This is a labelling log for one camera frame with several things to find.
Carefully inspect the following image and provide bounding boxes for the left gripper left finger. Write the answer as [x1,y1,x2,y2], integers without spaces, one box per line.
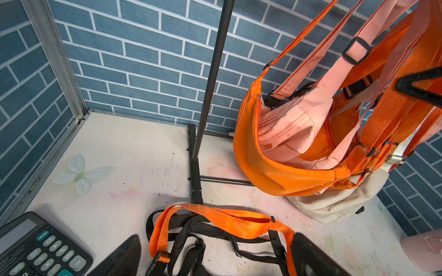
[88,234,142,276]

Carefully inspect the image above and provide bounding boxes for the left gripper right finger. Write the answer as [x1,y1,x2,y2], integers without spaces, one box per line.
[291,233,351,276]

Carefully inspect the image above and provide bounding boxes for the pink sling bag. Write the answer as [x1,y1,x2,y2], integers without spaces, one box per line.
[258,1,415,170]

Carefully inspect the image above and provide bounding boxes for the beige sling bag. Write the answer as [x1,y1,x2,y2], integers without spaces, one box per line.
[287,108,442,224]

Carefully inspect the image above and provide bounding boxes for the black calculator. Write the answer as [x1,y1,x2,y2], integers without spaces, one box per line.
[1,212,93,276]

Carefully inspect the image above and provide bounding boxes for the pink pen cup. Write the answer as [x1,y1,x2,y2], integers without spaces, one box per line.
[401,229,442,273]

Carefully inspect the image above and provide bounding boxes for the black clothes rack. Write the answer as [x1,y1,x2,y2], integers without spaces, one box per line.
[187,0,252,205]

